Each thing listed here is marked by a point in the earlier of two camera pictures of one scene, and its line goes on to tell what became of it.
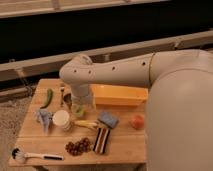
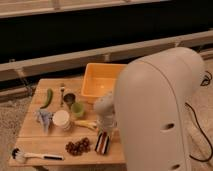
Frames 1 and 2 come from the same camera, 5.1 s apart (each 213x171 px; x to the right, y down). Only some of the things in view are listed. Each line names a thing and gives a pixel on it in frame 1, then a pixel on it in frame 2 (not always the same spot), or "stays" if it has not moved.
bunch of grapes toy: (78, 148) stays
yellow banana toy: (86, 123) stays
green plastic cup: (79, 111) stays
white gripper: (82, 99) -> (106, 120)
